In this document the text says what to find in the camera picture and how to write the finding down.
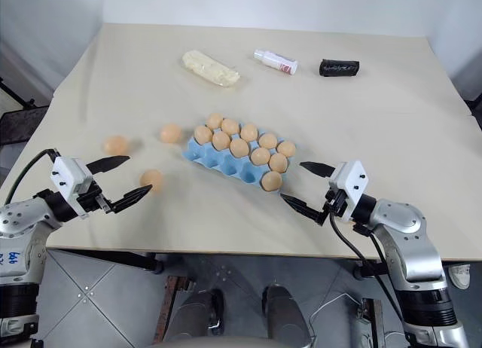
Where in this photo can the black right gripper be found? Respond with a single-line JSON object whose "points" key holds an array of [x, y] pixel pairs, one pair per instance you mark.
{"points": [[335, 205]]}

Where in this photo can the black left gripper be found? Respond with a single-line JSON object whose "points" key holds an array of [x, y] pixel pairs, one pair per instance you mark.
{"points": [[94, 201]]}

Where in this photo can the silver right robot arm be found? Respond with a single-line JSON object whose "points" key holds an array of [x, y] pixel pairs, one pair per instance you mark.
{"points": [[399, 220]]}

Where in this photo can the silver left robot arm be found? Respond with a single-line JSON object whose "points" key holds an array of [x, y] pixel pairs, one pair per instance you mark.
{"points": [[15, 216]]}

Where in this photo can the light blue egg tray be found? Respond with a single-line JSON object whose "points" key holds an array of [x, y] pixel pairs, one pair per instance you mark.
{"points": [[226, 165]]}

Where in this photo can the brown egg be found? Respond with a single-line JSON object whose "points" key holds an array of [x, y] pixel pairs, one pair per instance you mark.
{"points": [[278, 162], [203, 134], [151, 179], [286, 148], [214, 120], [249, 132], [171, 133], [221, 141], [230, 126], [116, 145], [239, 147], [260, 156], [267, 141], [271, 181]]}

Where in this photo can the black stand with case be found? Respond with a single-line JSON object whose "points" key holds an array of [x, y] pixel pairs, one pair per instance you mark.
{"points": [[22, 122]]}

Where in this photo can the black rolled bag pack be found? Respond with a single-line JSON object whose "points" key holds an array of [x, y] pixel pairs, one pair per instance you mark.
{"points": [[339, 68]]}

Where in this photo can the white plastic bottle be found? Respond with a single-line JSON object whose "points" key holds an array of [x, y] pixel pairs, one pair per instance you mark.
{"points": [[276, 61]]}

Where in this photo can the pale bread in clear wrap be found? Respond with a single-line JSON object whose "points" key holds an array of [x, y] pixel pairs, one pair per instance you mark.
{"points": [[211, 68]]}

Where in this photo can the white shoe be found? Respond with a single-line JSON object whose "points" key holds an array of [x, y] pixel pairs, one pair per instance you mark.
{"points": [[460, 275]]}

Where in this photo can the dark equipment beside table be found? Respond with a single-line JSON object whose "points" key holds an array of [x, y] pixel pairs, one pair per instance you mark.
{"points": [[472, 88]]}

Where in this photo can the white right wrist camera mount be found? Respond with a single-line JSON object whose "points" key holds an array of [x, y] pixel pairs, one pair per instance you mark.
{"points": [[352, 182]]}

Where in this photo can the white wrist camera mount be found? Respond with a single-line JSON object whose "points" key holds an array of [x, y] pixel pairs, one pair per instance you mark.
{"points": [[68, 173], [352, 182]]}

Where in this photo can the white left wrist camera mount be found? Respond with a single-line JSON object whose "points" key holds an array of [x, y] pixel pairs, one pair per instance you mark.
{"points": [[68, 173]]}

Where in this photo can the rusty brown post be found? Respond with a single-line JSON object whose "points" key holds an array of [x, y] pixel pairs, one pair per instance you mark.
{"points": [[373, 321], [173, 306]]}

